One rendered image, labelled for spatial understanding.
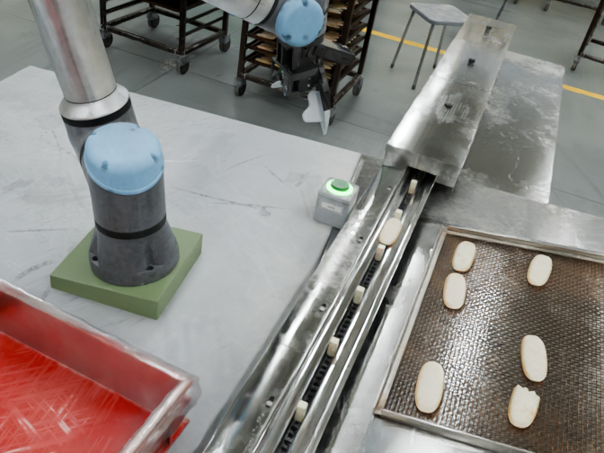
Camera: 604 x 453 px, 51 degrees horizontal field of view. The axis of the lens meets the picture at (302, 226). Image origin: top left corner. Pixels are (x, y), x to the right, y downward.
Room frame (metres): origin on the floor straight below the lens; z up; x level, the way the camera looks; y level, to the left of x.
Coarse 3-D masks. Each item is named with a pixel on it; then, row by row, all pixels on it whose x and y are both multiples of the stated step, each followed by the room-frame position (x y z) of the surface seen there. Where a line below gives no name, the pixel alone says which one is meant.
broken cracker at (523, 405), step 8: (512, 392) 0.62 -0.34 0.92; (520, 392) 0.62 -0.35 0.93; (528, 392) 0.62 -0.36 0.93; (512, 400) 0.60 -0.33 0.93; (520, 400) 0.60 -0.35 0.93; (528, 400) 0.60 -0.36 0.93; (536, 400) 0.60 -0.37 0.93; (512, 408) 0.59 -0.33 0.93; (520, 408) 0.59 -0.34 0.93; (528, 408) 0.59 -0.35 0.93; (536, 408) 0.59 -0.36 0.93; (512, 416) 0.57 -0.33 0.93; (520, 416) 0.57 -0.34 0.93; (528, 416) 0.57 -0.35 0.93; (512, 424) 0.56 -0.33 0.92; (520, 424) 0.56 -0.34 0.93; (528, 424) 0.56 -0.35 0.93
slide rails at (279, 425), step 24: (408, 168) 1.34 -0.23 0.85; (384, 216) 1.11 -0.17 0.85; (408, 216) 1.13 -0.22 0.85; (360, 264) 0.93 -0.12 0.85; (384, 264) 0.95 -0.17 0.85; (336, 312) 0.79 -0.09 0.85; (360, 312) 0.80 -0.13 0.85; (312, 360) 0.67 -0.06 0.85; (336, 360) 0.68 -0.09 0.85; (288, 408) 0.58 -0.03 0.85; (312, 408) 0.58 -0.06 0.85; (312, 432) 0.54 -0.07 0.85
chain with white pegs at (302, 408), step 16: (496, 16) 2.83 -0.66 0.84; (416, 176) 1.32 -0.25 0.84; (400, 208) 1.17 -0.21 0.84; (368, 272) 0.92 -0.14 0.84; (352, 304) 0.83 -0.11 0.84; (336, 336) 0.74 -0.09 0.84; (320, 368) 0.67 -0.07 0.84; (320, 384) 0.64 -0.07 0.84; (304, 400) 0.60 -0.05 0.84; (304, 416) 0.57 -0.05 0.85; (288, 432) 0.54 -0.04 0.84; (288, 448) 0.52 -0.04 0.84
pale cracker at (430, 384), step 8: (424, 368) 0.65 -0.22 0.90; (432, 368) 0.65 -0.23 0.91; (440, 368) 0.65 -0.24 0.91; (424, 376) 0.63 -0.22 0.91; (432, 376) 0.63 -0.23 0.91; (440, 376) 0.64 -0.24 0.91; (416, 384) 0.62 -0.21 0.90; (424, 384) 0.62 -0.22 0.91; (432, 384) 0.62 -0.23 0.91; (440, 384) 0.62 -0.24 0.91; (416, 392) 0.60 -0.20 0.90; (424, 392) 0.60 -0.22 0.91; (432, 392) 0.60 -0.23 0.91; (440, 392) 0.61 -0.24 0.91; (416, 400) 0.59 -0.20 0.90; (424, 400) 0.59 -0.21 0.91; (432, 400) 0.59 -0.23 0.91; (424, 408) 0.58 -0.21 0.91; (432, 408) 0.58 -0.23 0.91
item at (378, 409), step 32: (576, 256) 0.97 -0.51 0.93; (544, 320) 0.79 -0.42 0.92; (576, 320) 0.79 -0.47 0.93; (416, 352) 0.69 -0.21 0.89; (480, 352) 0.70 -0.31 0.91; (512, 352) 0.71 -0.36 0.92; (384, 384) 0.62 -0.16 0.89; (480, 384) 0.64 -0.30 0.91; (512, 384) 0.64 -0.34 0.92; (384, 416) 0.56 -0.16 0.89; (416, 416) 0.57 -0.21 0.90; (480, 416) 0.58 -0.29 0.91; (512, 448) 0.52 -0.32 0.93; (576, 448) 0.54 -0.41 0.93
